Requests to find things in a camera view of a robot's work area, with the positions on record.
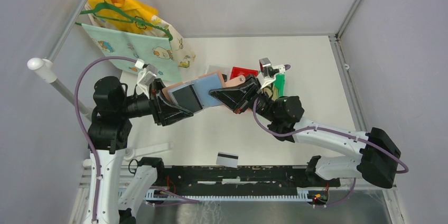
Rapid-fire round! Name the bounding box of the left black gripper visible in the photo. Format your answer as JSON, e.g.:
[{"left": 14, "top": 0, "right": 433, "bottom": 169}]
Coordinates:
[{"left": 119, "top": 77, "right": 193, "bottom": 124}]

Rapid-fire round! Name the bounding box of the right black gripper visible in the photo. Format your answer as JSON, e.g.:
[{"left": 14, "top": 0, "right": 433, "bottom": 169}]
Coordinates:
[{"left": 209, "top": 74, "right": 278, "bottom": 123}]

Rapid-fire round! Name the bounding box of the black credit card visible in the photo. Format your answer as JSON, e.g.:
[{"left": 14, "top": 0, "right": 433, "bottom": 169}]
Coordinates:
[{"left": 172, "top": 85, "right": 203, "bottom": 113}]

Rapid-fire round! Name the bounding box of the tan leather card holder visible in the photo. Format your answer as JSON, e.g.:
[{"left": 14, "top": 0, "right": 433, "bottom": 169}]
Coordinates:
[{"left": 163, "top": 71, "right": 245, "bottom": 111}]

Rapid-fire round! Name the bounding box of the silver magnetic stripe card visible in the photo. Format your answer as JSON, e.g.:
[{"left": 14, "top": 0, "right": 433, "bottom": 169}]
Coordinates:
[{"left": 216, "top": 152, "right": 239, "bottom": 168}]

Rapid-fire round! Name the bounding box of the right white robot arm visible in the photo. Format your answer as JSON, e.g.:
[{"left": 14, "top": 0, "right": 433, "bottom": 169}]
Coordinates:
[{"left": 209, "top": 76, "right": 409, "bottom": 189}]

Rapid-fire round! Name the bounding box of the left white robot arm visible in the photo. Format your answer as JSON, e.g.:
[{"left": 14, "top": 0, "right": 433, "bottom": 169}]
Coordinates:
[{"left": 85, "top": 76, "right": 193, "bottom": 223}]

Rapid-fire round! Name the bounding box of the red plastic bin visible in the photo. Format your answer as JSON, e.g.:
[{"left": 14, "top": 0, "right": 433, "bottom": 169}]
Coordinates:
[{"left": 230, "top": 67, "right": 259, "bottom": 79}]

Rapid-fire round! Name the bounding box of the white plastic bin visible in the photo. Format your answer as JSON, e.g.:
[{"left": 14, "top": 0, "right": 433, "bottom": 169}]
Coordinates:
[{"left": 206, "top": 64, "right": 232, "bottom": 75}]

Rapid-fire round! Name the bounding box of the green plastic bin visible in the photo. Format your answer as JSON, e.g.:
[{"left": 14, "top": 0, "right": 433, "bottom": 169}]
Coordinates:
[{"left": 270, "top": 74, "right": 285, "bottom": 99}]

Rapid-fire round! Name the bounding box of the cream patterned cloth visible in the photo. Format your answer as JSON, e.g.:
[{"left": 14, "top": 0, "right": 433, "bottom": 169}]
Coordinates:
[{"left": 150, "top": 15, "right": 196, "bottom": 68}]

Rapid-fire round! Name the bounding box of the light green patterned cloth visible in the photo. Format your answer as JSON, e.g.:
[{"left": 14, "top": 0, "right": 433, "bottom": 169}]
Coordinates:
[{"left": 81, "top": 24, "right": 182, "bottom": 82}]

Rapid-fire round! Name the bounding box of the yellow garment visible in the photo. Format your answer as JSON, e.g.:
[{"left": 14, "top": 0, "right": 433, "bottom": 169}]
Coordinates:
[{"left": 87, "top": 0, "right": 163, "bottom": 35}]

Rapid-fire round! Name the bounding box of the green clothes hanger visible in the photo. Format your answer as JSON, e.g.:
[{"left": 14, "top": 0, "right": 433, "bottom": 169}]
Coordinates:
[{"left": 79, "top": 2, "right": 173, "bottom": 41}]

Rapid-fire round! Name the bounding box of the metal clothes rack pole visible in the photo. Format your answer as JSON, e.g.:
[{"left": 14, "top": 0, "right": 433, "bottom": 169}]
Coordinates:
[{"left": 27, "top": 0, "right": 134, "bottom": 156}]

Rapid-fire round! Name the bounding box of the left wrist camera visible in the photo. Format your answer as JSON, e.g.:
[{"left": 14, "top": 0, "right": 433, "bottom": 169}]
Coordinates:
[{"left": 135, "top": 59, "right": 158, "bottom": 98}]

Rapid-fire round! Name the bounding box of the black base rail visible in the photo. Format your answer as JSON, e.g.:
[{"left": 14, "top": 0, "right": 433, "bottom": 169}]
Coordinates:
[{"left": 154, "top": 165, "right": 341, "bottom": 196}]

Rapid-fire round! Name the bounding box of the white cable duct strip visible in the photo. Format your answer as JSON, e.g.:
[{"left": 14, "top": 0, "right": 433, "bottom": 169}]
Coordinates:
[{"left": 144, "top": 189, "right": 312, "bottom": 203}]

